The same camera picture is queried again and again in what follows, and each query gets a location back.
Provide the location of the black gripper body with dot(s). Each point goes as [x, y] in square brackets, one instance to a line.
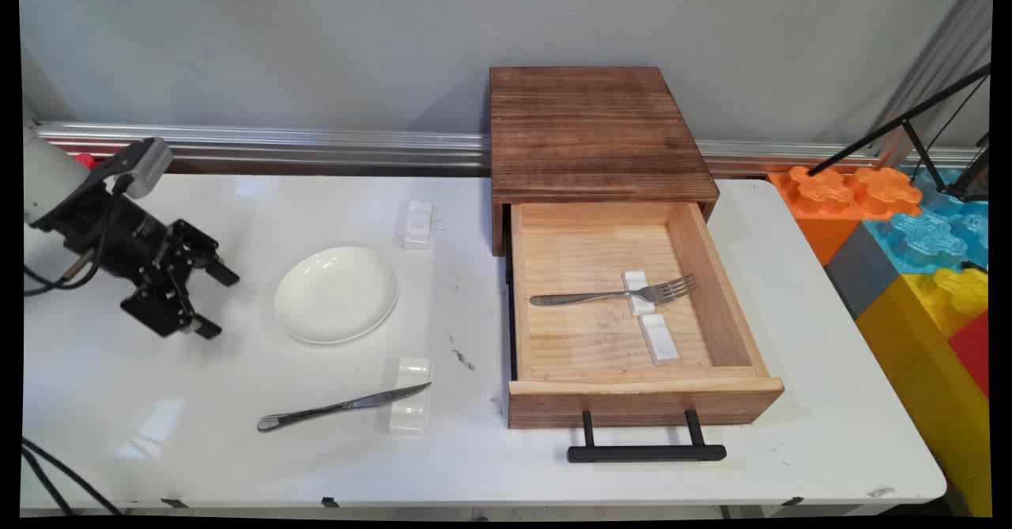
[118, 236]

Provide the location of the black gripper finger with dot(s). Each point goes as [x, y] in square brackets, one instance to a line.
[170, 307]
[202, 254]

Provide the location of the silver table knife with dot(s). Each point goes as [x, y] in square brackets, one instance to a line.
[332, 409]

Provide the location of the red giant building block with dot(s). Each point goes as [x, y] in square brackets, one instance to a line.
[84, 160]
[972, 351]

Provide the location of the white round plate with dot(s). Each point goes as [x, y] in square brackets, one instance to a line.
[336, 296]

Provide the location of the clear rest block back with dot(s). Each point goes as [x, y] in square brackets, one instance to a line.
[417, 227]

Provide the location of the clear rest block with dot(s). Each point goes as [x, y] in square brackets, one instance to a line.
[409, 420]
[417, 227]

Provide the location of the clear rest block front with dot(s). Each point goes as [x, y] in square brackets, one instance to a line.
[409, 420]

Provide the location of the silver fork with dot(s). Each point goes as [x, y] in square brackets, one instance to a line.
[585, 297]

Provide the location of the light wooden drawer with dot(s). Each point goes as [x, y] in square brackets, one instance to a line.
[601, 339]

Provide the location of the dark wooden drawer cabinet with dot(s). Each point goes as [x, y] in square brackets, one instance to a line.
[593, 134]

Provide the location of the white cutlery rest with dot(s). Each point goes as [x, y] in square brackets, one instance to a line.
[640, 305]
[660, 341]

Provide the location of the orange giant building block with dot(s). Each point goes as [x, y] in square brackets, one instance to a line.
[830, 205]

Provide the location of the grey giant building block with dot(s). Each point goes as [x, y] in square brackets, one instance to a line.
[863, 272]

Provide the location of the black tripod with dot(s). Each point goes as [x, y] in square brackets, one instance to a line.
[909, 118]

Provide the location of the blue giant building block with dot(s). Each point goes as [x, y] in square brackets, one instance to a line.
[925, 240]

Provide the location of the yellow giant building block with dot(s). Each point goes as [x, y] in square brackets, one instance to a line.
[925, 371]

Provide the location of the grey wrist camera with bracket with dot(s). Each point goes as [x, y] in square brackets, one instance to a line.
[146, 167]

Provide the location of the aluminium wall rail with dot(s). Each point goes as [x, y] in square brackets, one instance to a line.
[316, 148]

